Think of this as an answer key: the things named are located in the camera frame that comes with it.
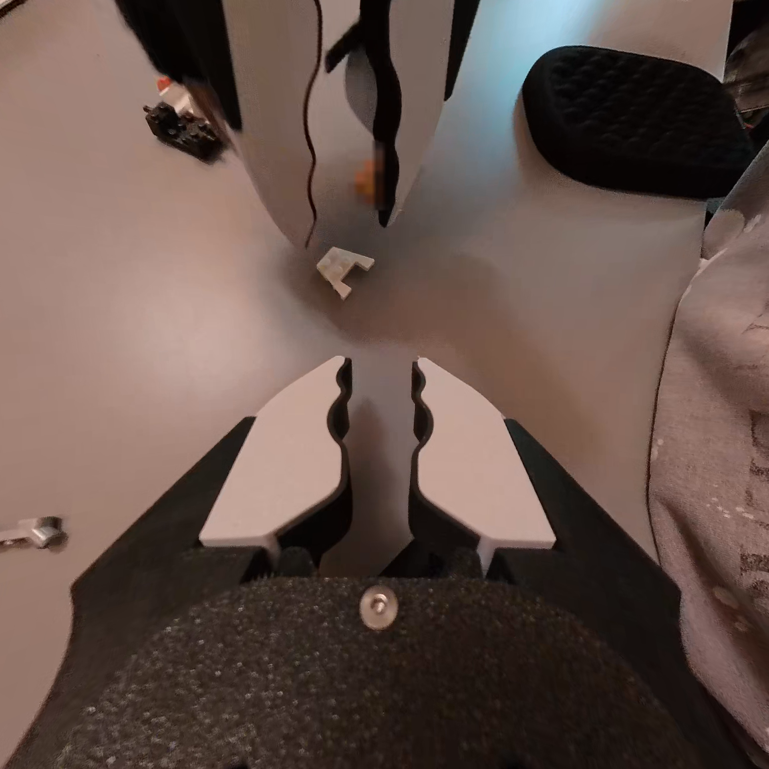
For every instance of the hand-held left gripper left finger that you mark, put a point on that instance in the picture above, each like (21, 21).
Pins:
(276, 475)

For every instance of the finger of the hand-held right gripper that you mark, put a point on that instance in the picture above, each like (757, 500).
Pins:
(421, 72)
(276, 96)

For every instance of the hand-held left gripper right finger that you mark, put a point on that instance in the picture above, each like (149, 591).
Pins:
(481, 475)

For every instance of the orange white lego car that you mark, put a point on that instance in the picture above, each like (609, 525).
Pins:
(180, 120)

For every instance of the orange printed lego piece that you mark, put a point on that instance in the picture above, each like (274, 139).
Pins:
(370, 174)

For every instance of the white wing lego piece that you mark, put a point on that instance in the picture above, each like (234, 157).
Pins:
(339, 267)

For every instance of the grey bumpy lego piece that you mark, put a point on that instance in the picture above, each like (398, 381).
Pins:
(36, 532)

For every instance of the black textured pad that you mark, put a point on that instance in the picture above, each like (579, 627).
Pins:
(637, 120)

